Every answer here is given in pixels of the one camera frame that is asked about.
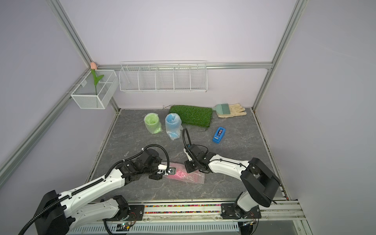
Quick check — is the pink plastic wine glass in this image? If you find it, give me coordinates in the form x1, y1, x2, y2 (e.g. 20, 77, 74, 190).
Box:
167, 168, 194, 182

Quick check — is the bubble wrap sheet stack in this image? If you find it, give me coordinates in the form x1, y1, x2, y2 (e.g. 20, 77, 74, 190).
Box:
167, 163, 205, 184

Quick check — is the blue tape dispenser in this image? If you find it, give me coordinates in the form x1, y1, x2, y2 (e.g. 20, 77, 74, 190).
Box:
212, 127, 226, 144

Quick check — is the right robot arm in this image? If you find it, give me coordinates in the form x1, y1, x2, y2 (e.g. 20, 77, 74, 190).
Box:
182, 128, 282, 219

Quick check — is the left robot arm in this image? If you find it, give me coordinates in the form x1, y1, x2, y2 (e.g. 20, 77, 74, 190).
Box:
19, 145, 170, 235

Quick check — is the green artificial grass mat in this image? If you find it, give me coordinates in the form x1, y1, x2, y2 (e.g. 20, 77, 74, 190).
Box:
169, 105, 213, 129

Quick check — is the beige work glove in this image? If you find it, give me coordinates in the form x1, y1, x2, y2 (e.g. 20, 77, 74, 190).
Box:
212, 103, 247, 118

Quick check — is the white vent grille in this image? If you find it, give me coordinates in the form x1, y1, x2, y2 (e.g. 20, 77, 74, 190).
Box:
66, 222, 240, 235

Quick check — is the white mesh corner basket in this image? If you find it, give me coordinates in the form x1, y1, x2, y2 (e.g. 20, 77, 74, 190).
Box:
71, 70, 119, 110

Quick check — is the artificial tulip flower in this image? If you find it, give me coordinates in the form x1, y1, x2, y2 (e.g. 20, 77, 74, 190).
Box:
90, 62, 104, 96

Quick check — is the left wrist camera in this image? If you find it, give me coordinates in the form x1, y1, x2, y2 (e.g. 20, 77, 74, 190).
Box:
156, 164, 176, 176

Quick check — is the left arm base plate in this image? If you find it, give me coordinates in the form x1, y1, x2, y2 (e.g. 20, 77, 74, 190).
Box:
106, 204, 145, 221

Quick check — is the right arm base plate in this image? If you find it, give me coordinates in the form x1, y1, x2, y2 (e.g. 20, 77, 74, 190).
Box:
220, 203, 261, 219

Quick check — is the white wire wall basket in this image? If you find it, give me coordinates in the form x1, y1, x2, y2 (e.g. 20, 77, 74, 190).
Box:
119, 60, 208, 93

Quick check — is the aluminium front rail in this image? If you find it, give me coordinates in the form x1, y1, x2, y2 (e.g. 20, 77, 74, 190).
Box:
60, 200, 306, 224

